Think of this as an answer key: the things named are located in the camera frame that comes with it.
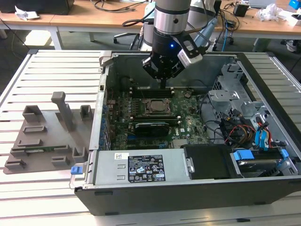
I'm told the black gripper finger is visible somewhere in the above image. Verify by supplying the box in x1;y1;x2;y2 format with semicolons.
164;61;186;90
142;57;165;90

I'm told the black RAM slot bank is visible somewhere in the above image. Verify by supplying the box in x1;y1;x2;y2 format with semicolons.
129;113;182;125
129;86;174;99

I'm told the office chair base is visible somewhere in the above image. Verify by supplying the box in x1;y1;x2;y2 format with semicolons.
113;32;143;50

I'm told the white power strip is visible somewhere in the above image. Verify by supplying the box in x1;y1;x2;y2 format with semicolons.
204;38;217;52

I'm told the green motherboard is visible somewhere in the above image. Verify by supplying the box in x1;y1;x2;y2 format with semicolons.
107;88;210;150

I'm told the metal drive cage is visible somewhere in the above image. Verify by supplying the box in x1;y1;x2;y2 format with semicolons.
208;62;271;123

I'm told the black graphics card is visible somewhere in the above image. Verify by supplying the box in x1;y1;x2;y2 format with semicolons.
133;120;170;137

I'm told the long wooden desk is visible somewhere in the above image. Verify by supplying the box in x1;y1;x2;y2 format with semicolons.
0;0;155;50

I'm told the small black box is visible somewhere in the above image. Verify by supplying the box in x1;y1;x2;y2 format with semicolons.
233;3;249;17

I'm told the wooden desk with clutter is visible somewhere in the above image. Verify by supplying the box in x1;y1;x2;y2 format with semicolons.
213;0;301;51

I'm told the clear plastic bag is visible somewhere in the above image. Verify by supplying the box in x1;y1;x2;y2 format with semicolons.
255;3;286;22

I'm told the silver power supply unit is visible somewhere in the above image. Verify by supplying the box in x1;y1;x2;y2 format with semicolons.
94;149;191;186

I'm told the hard disk in blue carrier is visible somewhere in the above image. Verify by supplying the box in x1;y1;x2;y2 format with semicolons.
231;148;289;177

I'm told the grey parts rack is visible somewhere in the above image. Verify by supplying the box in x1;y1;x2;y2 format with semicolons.
3;91;96;175

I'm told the white shoe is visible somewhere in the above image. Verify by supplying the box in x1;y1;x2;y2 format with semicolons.
286;39;297;52

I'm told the white flat box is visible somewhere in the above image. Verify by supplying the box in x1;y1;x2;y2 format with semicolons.
277;9;301;26

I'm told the green RAM stick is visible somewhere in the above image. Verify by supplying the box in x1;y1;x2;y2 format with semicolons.
24;145;68;153

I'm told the black open PC case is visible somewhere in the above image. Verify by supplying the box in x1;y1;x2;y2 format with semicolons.
69;50;301;217

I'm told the black bag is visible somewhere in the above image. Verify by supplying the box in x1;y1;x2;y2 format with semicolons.
0;0;75;15

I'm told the crumpled white paper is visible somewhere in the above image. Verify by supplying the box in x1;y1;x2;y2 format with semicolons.
14;6;40;21

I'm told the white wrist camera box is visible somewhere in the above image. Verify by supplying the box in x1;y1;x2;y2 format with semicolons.
176;40;203;65

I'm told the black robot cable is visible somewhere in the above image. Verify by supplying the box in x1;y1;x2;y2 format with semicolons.
121;9;155;27

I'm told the blue cable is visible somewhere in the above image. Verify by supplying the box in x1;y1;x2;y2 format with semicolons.
222;20;232;51

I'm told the red yellow black wire bundle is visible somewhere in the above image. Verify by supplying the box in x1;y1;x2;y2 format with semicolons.
221;115;257;147

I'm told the blue flat wire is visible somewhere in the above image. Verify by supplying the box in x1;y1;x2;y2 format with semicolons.
258;121;271;151
254;128;265;151

